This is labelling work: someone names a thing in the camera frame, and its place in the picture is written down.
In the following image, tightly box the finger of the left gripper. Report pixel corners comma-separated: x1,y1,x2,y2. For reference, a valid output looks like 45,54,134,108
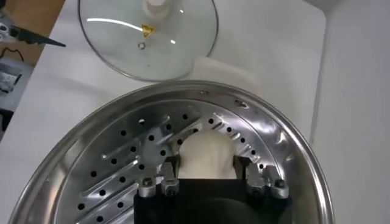
0,23,66,48

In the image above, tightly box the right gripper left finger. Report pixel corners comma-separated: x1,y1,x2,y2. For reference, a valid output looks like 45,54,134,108
138,154,181,198

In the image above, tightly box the white steamed baozi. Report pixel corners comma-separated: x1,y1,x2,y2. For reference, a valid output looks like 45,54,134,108
178,130,238,180

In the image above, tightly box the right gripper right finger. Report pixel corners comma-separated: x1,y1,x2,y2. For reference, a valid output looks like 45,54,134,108
233,155,289,199

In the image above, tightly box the stainless steel steamer basket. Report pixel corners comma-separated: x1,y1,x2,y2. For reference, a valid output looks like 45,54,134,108
7,79,336,224

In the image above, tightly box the glass lid with white handle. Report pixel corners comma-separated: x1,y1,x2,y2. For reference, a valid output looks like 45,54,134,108
77,0,219,82

